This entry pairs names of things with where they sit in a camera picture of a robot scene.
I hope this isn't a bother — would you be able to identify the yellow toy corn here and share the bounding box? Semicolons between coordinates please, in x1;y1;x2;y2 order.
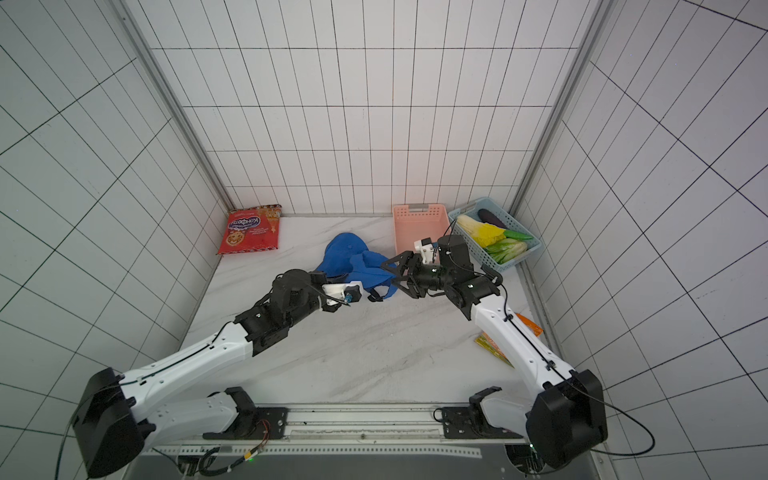
456;214;506;248

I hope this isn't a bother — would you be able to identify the blue baseball cap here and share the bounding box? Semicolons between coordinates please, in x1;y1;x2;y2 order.
315;232;368;279

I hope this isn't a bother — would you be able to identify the left base cable bundle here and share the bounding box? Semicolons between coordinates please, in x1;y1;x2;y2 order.
142;413;271;478

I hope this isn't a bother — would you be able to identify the colourful candy bag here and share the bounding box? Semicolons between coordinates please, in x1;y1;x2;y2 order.
474;311;544;368

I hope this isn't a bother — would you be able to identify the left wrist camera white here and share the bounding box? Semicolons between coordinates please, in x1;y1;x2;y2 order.
322;283;355;306

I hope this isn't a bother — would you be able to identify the aluminium mounting rail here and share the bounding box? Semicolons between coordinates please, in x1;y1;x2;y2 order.
145;400;534;470

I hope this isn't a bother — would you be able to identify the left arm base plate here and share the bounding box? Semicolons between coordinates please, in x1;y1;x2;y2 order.
202;407;290;441

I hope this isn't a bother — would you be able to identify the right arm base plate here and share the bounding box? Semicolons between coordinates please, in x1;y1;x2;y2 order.
432;406;522;440

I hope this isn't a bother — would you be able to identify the pink plastic basket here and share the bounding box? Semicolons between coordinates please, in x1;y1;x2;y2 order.
392;203;449;255

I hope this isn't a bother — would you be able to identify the green toy vegetable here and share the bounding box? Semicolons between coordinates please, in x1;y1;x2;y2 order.
485;230;533;265

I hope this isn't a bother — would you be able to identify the red cookie snack bag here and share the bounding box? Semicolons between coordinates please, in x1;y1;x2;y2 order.
218;204;282;255

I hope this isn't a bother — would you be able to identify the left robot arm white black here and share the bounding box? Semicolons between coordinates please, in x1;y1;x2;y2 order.
70;269;364;478

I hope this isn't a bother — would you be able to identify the dark purple toy eggplant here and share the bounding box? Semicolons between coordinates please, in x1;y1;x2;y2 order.
477;209;507;230

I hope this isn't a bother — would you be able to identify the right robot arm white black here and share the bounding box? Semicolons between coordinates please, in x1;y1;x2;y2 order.
381;235;608;469

